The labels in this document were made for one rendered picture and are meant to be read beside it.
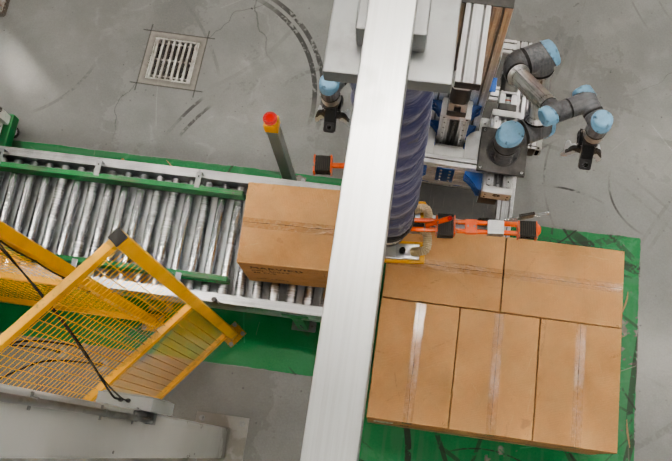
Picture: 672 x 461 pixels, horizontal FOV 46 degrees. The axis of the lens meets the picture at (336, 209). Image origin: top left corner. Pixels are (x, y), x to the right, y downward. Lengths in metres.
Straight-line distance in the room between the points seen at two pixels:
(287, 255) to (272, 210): 0.23
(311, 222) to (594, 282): 1.47
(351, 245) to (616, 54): 3.99
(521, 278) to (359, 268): 2.67
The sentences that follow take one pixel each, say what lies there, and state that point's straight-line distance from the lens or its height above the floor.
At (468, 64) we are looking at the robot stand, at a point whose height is 2.03.
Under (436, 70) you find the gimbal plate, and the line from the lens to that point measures 1.84.
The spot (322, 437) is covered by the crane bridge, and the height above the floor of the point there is 3.05.
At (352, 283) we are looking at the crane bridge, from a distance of 1.49.
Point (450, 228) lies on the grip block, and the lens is 3.43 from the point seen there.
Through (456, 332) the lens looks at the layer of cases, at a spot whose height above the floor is 0.54.
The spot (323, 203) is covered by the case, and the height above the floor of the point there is 0.95.
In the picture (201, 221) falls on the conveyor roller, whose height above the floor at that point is 0.55.
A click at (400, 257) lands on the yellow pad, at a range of 3.51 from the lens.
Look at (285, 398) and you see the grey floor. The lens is 4.54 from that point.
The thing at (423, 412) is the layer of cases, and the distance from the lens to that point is 3.97.
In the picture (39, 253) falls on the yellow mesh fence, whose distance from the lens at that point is 3.20.
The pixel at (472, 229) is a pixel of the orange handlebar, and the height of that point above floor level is 1.22.
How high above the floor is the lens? 4.50
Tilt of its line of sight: 72 degrees down
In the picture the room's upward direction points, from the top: 10 degrees counter-clockwise
